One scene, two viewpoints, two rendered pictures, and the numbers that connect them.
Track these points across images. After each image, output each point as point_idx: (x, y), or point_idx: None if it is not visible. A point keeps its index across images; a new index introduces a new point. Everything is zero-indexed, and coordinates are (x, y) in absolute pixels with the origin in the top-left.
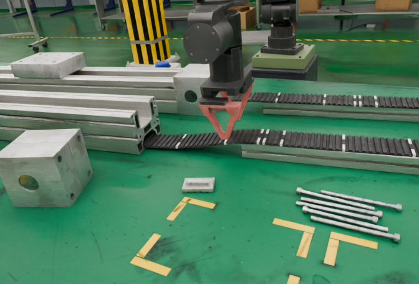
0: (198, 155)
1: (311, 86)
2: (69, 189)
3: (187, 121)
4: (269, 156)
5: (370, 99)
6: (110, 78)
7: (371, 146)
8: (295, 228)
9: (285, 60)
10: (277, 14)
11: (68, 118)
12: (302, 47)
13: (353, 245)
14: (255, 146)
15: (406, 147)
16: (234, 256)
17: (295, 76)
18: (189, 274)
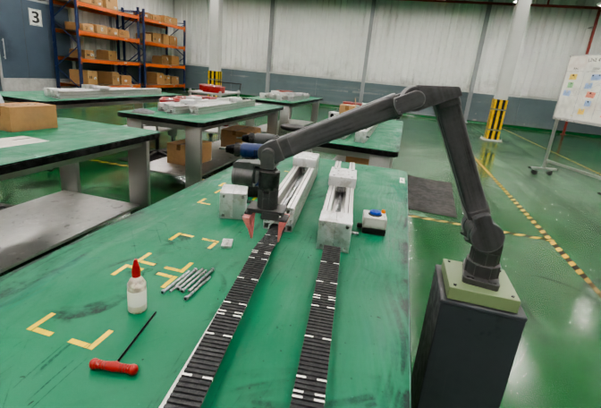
0: None
1: (393, 296)
2: (222, 211)
3: (307, 240)
4: None
5: (325, 304)
6: (328, 196)
7: (239, 287)
8: (183, 267)
9: (446, 278)
10: (465, 230)
11: None
12: (488, 286)
13: (165, 281)
14: None
15: (234, 301)
16: (172, 252)
17: (439, 299)
18: (166, 243)
